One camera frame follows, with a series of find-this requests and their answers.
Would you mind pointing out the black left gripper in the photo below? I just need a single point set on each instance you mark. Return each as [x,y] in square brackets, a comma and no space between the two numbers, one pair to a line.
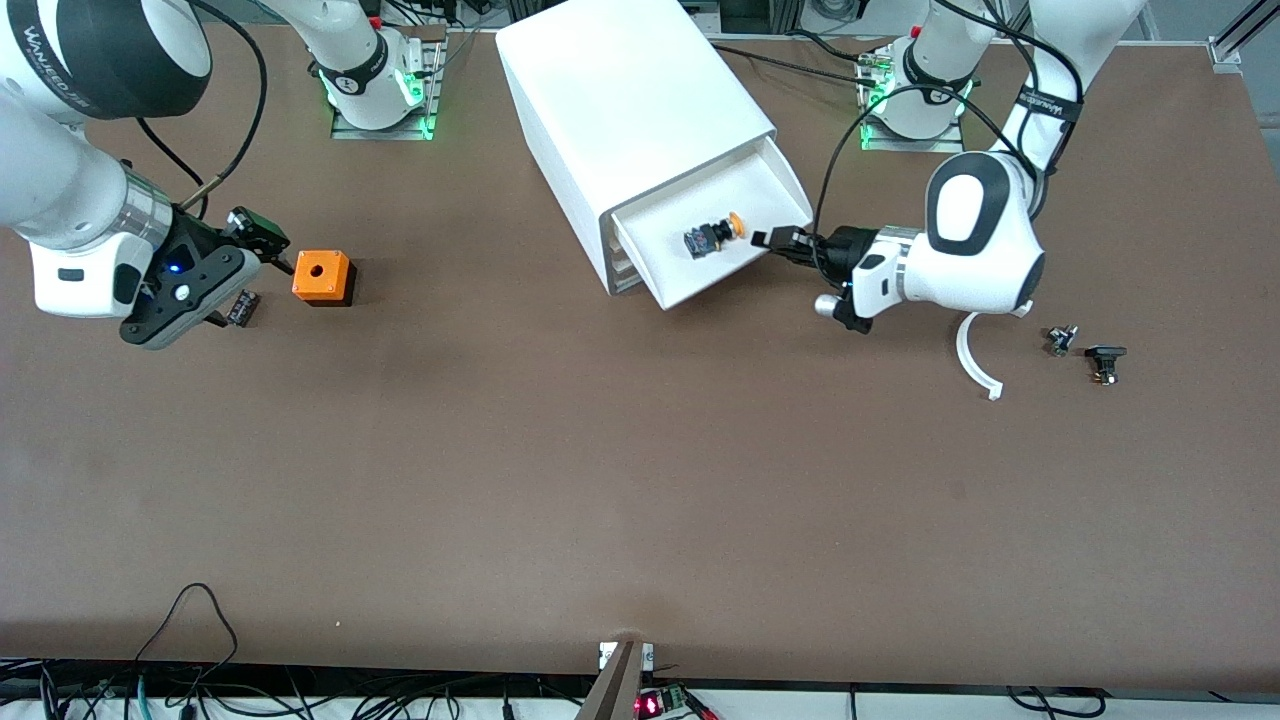
[851,246]

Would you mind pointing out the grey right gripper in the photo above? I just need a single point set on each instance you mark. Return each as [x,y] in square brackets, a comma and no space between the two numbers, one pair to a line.
[190,240]

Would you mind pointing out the orange capped push button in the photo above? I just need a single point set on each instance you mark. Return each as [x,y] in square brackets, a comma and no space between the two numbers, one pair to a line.
[705,240]

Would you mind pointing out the white drawer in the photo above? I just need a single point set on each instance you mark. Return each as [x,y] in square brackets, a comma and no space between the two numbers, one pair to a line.
[700,280]

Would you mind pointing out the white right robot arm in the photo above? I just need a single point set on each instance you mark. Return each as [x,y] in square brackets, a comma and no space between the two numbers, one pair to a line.
[60,180]

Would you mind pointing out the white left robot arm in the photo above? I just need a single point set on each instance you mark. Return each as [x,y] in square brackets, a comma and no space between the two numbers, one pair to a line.
[980,240]

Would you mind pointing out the white drawer cabinet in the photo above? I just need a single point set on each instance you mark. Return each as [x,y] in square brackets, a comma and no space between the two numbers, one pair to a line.
[620,90]

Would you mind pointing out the dark cylindrical capacitor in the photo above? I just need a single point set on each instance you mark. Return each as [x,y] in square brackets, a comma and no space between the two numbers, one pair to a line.
[243,307]

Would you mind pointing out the white curved plastic arc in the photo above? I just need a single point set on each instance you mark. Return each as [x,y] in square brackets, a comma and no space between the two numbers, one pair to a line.
[968,365]

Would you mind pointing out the small grey metal component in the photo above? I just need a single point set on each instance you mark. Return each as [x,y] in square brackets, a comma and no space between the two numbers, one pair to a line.
[1060,340]

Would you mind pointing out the circuit module with red light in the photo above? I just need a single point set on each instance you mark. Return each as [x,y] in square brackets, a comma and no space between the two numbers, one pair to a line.
[650,705]

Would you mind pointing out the orange button enclosure box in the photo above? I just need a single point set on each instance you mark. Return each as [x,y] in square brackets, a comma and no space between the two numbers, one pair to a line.
[320,275]

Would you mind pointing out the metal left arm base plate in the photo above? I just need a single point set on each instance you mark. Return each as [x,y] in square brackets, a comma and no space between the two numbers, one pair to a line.
[940,145]

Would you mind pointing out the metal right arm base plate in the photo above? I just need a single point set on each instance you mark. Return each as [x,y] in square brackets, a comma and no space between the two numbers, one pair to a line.
[345,128]

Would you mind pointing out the small black switch component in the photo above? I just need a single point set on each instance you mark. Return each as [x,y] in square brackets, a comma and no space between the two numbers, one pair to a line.
[1105,355]

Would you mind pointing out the grey wedge camera mount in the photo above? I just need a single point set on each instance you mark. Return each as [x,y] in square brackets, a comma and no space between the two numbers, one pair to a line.
[615,690]

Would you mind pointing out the aluminium frame profile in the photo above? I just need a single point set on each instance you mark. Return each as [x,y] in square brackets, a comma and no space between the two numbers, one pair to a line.
[1235,40]

